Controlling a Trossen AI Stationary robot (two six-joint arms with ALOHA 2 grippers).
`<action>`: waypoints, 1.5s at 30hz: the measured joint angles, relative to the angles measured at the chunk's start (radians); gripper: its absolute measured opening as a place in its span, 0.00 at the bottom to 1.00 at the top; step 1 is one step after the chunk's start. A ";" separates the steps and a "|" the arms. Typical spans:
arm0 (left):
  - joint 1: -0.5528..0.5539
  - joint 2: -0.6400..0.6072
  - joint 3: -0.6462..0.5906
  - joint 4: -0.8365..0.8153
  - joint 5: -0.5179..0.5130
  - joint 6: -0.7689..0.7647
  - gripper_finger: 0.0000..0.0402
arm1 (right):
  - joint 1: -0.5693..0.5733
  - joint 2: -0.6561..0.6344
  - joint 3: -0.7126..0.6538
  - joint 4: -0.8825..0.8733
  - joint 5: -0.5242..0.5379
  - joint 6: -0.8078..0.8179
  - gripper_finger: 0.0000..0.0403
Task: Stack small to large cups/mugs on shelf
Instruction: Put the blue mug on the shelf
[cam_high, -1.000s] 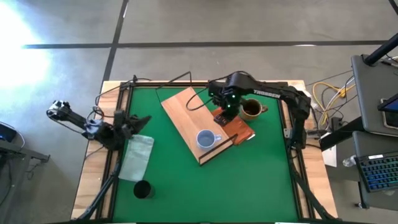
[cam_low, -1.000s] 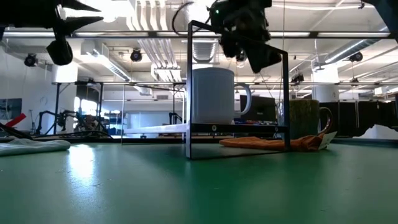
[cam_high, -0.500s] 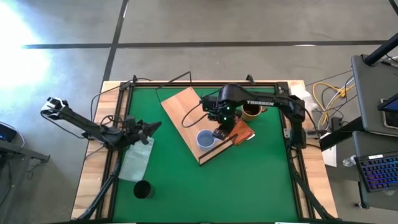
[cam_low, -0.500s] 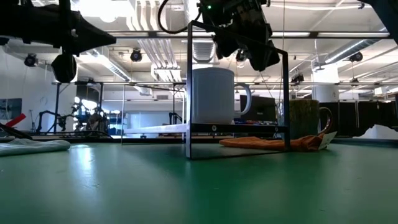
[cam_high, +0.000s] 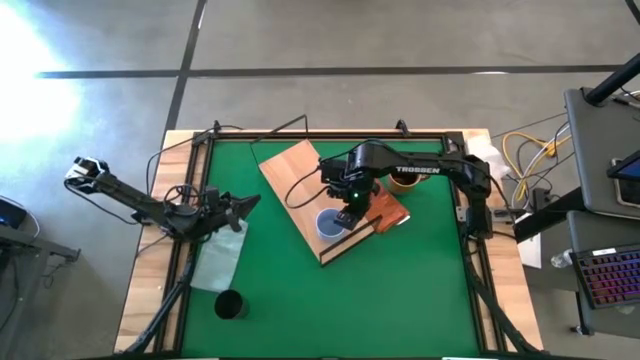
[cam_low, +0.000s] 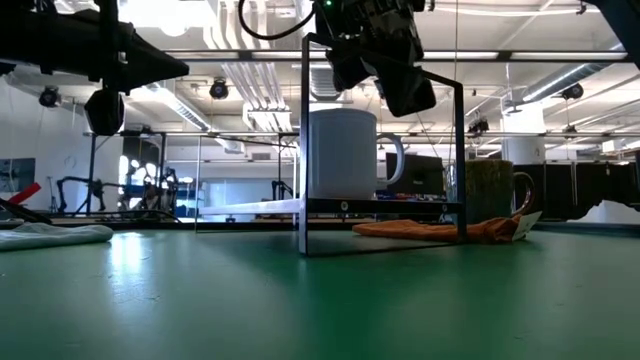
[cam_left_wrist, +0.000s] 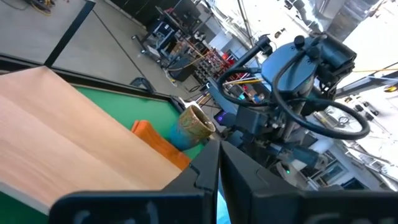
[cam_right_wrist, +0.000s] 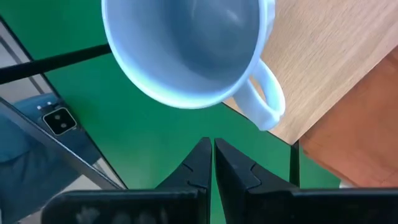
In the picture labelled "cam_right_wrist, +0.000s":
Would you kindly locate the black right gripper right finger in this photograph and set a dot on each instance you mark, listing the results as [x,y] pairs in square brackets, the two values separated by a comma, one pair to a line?
[248,189]

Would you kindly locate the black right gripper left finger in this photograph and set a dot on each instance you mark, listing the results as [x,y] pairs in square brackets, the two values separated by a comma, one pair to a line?
[186,186]

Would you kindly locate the white ceramic mug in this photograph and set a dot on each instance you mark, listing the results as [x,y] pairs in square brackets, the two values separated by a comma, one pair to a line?
[186,49]

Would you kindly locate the black metal shelf leg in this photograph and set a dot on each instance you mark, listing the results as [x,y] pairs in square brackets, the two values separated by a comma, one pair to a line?
[294,165]

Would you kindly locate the orange-brown wooden panel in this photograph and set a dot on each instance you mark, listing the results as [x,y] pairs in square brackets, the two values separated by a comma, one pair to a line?
[360,133]

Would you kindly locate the dark blue smartphone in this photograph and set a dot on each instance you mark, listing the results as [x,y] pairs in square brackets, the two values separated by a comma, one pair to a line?
[62,124]

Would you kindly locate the light wooden table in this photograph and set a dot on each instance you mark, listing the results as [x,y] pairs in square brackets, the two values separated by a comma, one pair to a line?
[323,56]

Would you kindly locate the black metal frame bar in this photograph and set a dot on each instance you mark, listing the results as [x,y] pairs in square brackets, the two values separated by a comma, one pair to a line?
[53,63]

